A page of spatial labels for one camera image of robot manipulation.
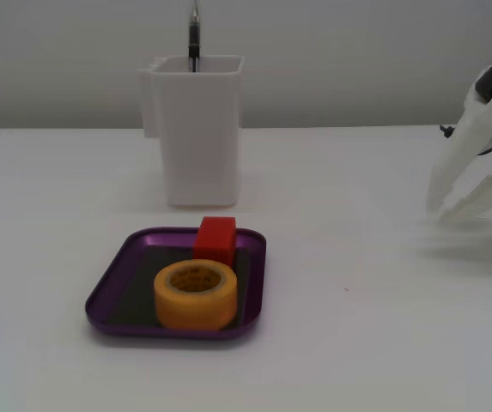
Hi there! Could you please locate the red cube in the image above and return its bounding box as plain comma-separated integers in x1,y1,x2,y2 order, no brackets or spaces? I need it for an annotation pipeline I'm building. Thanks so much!
192,216,238,267

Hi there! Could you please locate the white plastic pen holder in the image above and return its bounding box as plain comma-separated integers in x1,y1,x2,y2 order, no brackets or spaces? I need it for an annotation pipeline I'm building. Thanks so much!
137,54,246,209

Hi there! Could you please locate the black ballpoint pen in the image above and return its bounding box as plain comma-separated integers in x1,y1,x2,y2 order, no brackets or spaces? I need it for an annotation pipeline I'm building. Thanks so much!
188,0,202,73

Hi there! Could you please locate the purple metal tray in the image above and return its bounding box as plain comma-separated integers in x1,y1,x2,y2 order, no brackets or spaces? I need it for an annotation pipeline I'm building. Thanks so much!
84,226,267,342

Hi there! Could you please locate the yellow tape roll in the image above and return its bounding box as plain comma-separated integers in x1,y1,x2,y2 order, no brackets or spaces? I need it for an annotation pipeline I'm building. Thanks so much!
154,258,238,330

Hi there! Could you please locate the black cable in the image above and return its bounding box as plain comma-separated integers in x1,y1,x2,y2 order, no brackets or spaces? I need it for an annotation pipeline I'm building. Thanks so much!
440,124,492,156

